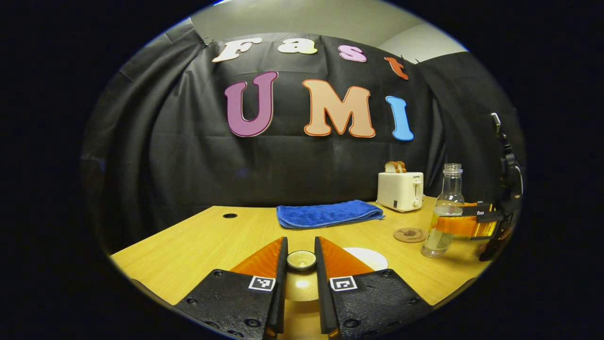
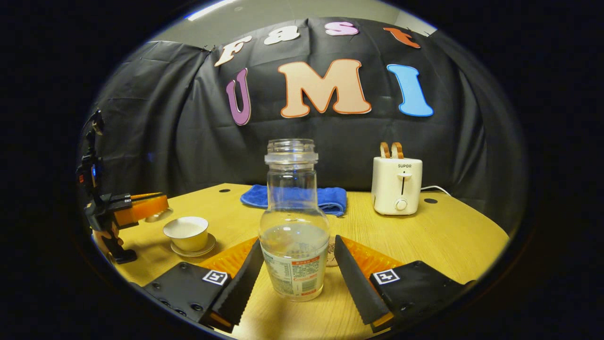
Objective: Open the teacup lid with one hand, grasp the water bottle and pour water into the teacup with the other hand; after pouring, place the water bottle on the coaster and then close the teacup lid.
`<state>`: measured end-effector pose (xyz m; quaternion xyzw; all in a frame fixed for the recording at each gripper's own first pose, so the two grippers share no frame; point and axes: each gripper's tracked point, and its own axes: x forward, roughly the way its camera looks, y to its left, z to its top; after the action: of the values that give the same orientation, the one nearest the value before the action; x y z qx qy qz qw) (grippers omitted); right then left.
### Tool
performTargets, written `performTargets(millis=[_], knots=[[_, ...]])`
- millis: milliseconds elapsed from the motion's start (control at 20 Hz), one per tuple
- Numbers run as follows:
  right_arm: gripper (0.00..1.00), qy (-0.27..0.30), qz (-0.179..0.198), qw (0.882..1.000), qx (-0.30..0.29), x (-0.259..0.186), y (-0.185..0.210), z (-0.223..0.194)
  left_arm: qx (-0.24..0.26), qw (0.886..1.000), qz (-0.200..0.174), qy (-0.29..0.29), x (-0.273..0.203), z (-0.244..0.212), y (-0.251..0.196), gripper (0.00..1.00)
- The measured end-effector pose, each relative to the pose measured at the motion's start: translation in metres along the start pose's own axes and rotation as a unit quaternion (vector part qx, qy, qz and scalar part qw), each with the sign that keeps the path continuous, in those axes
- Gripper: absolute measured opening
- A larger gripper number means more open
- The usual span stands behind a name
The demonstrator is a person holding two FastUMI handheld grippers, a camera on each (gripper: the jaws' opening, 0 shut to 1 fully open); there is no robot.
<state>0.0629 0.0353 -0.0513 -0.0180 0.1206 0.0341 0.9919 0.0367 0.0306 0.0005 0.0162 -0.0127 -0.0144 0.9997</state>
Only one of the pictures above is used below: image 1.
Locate white toaster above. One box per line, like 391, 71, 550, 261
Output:
377, 172, 424, 213

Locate clear plastic water bottle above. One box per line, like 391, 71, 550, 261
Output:
421, 163, 465, 258

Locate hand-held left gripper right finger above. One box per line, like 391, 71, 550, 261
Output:
314, 236, 432, 340

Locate blue folded towel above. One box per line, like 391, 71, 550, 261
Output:
277, 200, 385, 230

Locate black backdrop cloth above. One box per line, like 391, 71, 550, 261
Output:
80, 19, 527, 255

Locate round brown coaster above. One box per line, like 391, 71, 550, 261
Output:
393, 227, 429, 244

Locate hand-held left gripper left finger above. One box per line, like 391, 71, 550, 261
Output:
174, 236, 289, 340

